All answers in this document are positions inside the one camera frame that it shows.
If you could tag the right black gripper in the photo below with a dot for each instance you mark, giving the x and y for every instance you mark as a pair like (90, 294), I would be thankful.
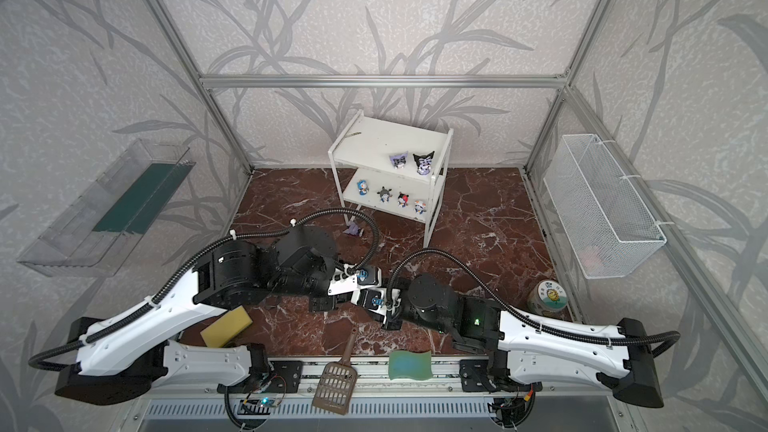
(393, 313)

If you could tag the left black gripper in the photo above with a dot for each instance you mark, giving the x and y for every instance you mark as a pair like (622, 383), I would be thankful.
(324, 302)

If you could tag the purple dress Kuromi figure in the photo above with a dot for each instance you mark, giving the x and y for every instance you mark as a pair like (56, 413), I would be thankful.
(353, 229)

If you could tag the white hooded Doraemon figure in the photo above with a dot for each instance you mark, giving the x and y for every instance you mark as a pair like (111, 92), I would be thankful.
(420, 206)

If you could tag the red hat Doraemon figure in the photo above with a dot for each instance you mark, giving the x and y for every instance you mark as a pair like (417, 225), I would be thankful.
(403, 200)

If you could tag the small grey bunny figure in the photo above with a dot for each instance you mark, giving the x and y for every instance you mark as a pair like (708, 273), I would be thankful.
(384, 194)

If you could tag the purple striped Kuromi figure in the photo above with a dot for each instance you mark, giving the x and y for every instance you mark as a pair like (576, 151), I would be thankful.
(398, 161)

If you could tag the purple bat Kuromi figure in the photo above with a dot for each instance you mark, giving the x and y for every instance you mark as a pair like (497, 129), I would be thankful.
(423, 163)

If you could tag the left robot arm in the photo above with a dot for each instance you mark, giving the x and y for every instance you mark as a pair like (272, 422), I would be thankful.
(115, 360)

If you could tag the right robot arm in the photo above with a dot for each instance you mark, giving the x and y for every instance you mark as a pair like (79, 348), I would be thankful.
(527, 349)

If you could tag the white two-tier metal shelf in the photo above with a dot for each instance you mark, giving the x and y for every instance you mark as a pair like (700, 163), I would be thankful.
(392, 168)

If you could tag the green wavy sponge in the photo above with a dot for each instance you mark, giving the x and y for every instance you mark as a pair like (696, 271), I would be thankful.
(406, 365)

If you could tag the brown plastic litter scoop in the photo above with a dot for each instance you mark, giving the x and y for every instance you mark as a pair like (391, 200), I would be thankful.
(337, 382)

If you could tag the yellow green sponge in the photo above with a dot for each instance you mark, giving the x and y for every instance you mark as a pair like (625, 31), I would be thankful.
(226, 328)

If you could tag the round tape roll cartoon label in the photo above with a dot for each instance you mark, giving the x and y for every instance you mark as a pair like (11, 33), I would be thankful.
(548, 298)

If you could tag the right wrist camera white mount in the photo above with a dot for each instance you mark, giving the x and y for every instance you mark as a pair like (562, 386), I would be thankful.
(373, 301)

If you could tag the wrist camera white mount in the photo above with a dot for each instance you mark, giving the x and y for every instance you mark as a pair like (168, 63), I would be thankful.
(348, 279)
(373, 301)

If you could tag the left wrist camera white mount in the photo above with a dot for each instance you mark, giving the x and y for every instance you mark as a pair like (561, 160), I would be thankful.
(348, 279)

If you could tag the clear plastic wall tray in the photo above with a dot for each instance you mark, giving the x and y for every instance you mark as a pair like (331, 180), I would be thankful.
(95, 235)

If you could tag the white wire mesh basket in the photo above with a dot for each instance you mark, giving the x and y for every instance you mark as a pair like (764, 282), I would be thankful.
(608, 225)

